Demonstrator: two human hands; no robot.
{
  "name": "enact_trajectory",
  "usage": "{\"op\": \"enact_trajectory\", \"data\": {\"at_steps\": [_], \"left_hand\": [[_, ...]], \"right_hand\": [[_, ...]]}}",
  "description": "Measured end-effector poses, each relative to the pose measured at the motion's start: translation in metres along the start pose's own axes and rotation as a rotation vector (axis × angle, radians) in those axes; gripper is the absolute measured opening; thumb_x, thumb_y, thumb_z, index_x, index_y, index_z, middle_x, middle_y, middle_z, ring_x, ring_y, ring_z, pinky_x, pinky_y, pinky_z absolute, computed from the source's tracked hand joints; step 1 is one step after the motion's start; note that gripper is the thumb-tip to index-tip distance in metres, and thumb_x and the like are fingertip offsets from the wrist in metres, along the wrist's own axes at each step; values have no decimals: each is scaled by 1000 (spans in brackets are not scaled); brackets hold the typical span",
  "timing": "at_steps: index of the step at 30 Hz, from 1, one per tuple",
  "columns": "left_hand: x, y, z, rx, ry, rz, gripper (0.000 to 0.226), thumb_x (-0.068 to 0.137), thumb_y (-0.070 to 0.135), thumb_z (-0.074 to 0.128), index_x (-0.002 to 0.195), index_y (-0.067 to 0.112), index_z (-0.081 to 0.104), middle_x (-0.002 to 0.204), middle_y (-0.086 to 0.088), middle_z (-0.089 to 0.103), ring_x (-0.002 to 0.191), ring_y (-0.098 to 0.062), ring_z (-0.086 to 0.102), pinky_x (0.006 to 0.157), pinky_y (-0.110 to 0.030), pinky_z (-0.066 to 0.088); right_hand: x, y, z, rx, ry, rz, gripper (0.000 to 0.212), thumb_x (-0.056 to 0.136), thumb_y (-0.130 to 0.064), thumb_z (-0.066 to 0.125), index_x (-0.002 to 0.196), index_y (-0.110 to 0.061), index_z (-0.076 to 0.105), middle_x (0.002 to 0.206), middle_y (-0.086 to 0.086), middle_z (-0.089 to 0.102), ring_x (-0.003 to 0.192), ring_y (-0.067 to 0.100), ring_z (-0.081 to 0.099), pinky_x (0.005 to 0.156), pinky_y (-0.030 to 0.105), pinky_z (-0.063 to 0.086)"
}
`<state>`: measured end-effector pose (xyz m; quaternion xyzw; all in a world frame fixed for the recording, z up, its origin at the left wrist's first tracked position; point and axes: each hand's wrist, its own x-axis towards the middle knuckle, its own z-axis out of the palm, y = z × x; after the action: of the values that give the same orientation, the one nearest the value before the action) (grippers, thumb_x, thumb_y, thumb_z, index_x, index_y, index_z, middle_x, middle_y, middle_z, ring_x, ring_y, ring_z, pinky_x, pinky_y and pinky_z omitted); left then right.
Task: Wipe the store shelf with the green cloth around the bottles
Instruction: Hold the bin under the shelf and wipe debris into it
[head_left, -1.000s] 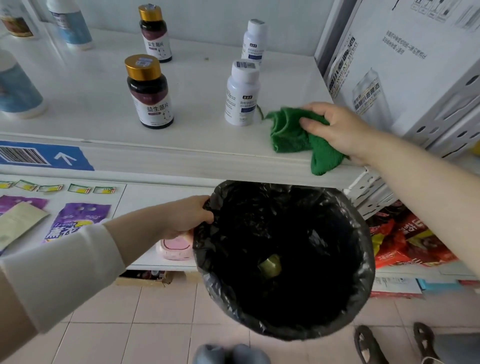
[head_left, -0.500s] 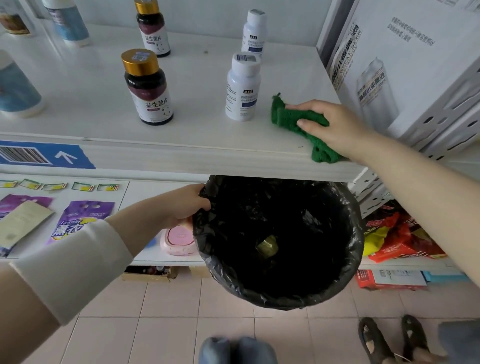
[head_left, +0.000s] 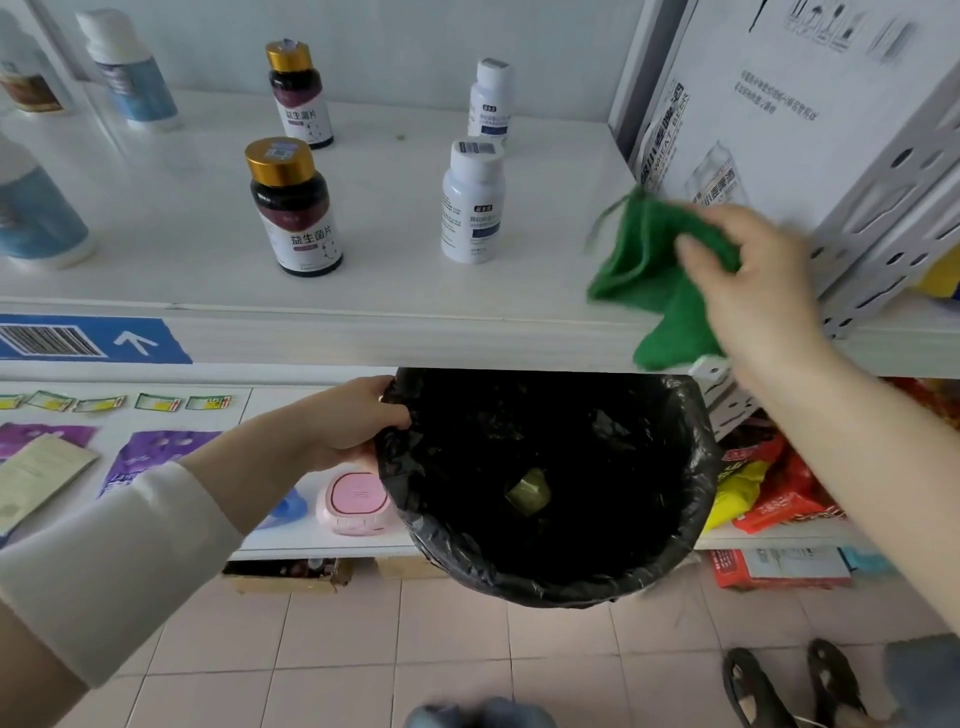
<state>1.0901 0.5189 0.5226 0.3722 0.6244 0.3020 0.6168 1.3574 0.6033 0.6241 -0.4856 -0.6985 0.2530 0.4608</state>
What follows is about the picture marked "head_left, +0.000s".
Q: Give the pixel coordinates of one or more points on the person's right hand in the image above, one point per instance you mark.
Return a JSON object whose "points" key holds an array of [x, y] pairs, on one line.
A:
{"points": [[757, 292]]}

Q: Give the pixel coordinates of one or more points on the person's left hand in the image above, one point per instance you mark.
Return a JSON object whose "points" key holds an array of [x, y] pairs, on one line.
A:
{"points": [[352, 420]]}

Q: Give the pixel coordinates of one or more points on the green cleaning cloth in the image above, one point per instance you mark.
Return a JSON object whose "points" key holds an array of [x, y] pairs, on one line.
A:
{"points": [[637, 270]]}

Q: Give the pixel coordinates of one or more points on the gold cap dark bottle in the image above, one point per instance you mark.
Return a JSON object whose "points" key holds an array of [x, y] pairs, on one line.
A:
{"points": [[300, 105], [296, 217]]}

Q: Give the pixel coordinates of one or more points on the white bottle navy label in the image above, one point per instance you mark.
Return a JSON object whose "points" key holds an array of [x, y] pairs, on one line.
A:
{"points": [[471, 206], [491, 105]]}

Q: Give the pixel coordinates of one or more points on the black-lined trash bin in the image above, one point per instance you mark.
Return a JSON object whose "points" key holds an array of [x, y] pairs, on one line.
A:
{"points": [[600, 487]]}

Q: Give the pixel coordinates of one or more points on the white bottle light blue label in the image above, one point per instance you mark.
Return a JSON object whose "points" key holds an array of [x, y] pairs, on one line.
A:
{"points": [[131, 82], [37, 217]]}

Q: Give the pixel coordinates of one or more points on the white bottle brown label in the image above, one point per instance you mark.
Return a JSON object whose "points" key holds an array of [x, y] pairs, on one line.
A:
{"points": [[26, 75]]}

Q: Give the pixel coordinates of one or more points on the person's right forearm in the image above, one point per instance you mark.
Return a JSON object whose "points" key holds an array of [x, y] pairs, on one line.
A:
{"points": [[862, 465]]}

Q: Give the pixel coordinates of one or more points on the person's left forearm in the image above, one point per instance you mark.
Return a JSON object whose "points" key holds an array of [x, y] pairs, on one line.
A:
{"points": [[247, 465]]}

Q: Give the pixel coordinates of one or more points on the person's left shoe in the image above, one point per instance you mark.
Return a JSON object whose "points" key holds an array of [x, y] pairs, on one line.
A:
{"points": [[431, 718]]}

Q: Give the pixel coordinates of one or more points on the pink plastic case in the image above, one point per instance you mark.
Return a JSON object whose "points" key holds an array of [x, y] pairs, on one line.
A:
{"points": [[352, 506]]}

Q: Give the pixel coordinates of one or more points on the blue detergent container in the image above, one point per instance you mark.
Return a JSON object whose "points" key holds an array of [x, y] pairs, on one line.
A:
{"points": [[289, 510]]}

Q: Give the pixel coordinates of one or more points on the small closed cardboard box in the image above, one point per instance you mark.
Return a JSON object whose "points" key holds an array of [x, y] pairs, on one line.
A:
{"points": [[409, 568]]}

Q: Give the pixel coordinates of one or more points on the white printed carton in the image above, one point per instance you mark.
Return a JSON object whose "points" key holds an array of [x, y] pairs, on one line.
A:
{"points": [[750, 112]]}

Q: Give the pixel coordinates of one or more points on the blue yellow snack bag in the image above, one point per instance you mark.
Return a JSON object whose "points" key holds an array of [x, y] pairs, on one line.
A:
{"points": [[941, 274]]}

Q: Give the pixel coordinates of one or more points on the row of green yellow stickers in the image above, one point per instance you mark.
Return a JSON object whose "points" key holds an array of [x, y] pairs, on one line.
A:
{"points": [[157, 403]]}

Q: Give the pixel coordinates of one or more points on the purple detergent bag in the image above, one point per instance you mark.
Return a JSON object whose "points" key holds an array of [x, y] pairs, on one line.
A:
{"points": [[150, 454], [52, 435]]}

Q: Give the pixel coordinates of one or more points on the pile of red snack packets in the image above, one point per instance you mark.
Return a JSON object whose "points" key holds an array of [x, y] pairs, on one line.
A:
{"points": [[787, 499]]}

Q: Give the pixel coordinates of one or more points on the red white flat packet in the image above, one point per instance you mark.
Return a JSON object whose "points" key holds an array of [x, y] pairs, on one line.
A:
{"points": [[780, 566]]}

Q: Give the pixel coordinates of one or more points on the teal flat packet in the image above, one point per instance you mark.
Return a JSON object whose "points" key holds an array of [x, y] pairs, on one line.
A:
{"points": [[866, 561]]}

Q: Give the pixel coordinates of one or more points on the beige paper card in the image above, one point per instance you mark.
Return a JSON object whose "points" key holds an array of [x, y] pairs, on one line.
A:
{"points": [[41, 476]]}

